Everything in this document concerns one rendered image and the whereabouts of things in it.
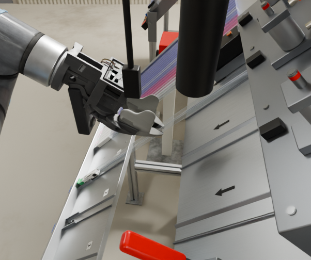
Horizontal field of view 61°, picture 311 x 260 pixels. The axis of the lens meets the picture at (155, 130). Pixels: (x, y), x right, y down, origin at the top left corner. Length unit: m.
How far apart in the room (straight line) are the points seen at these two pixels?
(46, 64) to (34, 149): 1.49
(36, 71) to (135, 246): 0.32
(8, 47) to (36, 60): 0.04
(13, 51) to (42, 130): 1.59
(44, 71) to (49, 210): 1.21
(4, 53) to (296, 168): 0.41
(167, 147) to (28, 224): 0.86
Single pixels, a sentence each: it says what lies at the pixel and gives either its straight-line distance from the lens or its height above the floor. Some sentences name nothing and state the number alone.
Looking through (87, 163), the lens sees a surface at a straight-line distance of 0.77.
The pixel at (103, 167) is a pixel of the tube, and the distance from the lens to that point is 0.63.
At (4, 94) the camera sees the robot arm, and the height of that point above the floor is 1.05.
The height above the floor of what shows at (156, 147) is 0.01.
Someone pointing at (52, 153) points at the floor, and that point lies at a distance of 1.84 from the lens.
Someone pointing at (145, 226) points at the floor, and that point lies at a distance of 1.45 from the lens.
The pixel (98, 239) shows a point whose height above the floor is 0.85.
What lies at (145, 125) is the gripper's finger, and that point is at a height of 0.98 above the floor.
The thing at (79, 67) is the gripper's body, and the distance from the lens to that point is 0.44.
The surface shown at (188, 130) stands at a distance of 0.44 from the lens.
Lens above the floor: 1.31
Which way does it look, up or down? 45 degrees down
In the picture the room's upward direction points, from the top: straight up
